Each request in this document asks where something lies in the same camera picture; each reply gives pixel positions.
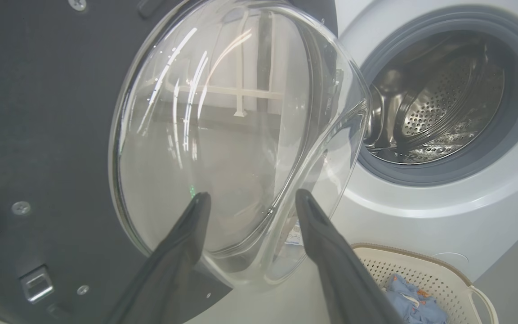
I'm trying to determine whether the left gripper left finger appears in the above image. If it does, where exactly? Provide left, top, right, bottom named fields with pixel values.
left=105, top=192, right=212, bottom=324

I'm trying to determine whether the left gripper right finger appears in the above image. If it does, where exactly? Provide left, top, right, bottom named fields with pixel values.
left=295, top=189, right=406, bottom=324

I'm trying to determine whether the blue bear print garment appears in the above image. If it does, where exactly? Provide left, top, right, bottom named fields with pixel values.
left=384, top=273, right=448, bottom=324

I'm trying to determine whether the black round glass washer door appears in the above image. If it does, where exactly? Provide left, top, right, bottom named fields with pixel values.
left=0, top=0, right=372, bottom=324

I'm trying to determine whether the white front-load washing machine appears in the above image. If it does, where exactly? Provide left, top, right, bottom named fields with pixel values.
left=187, top=0, right=518, bottom=324

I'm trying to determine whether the stainless steel washing machine drum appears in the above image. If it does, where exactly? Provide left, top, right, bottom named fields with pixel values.
left=365, top=31, right=507, bottom=165

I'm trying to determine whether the cream perforated laundry basket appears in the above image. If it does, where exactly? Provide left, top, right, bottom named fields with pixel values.
left=351, top=243, right=500, bottom=324

